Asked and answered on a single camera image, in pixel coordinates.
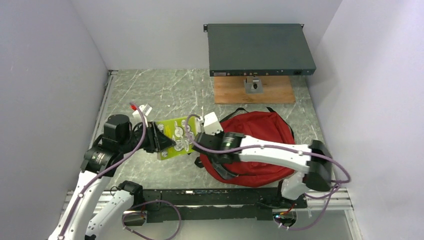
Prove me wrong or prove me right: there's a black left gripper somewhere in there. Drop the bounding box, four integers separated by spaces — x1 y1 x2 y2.
119 120 176 153

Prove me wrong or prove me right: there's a green book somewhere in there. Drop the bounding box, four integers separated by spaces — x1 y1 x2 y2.
156 116 200 161

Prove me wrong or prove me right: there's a red fabric backpack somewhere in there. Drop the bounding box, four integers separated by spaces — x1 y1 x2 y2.
196 107 296 188

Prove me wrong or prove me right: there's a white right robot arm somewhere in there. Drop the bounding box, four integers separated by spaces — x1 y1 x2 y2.
189 132 332 208

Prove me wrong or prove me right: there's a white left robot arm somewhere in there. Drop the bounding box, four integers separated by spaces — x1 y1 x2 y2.
49 114 176 240

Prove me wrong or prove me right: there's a wooden board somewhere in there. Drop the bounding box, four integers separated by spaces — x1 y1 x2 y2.
213 76 296 104

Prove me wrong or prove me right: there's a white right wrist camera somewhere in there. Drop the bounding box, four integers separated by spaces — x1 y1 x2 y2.
194 112 224 136

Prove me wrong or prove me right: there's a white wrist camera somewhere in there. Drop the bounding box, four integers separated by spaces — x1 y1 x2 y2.
194 112 224 136
130 103 153 124

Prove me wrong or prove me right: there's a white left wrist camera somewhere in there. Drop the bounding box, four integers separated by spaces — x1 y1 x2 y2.
130 103 153 124

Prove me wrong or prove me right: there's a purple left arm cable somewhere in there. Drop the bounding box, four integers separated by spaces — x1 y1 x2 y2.
57 102 183 240

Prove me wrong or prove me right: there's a grey metal camera mount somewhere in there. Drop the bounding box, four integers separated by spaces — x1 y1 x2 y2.
243 76 264 94

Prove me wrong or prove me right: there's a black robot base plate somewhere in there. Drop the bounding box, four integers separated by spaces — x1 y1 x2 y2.
130 187 308 223

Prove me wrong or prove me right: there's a dark rack-mount network switch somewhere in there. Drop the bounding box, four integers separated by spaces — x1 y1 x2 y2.
203 23 317 77

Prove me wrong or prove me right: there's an aluminium rail frame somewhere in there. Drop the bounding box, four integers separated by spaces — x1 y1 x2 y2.
52 69 362 240

